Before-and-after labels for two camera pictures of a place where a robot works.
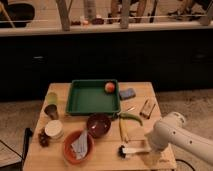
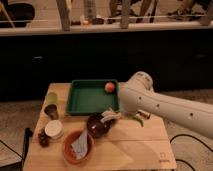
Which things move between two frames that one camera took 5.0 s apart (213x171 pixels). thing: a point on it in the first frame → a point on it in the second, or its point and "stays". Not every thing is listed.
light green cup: x=52 y=98 stays
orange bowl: x=79 y=146 stays
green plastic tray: x=93 y=96 stays
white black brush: x=122 y=151 → x=110 y=115
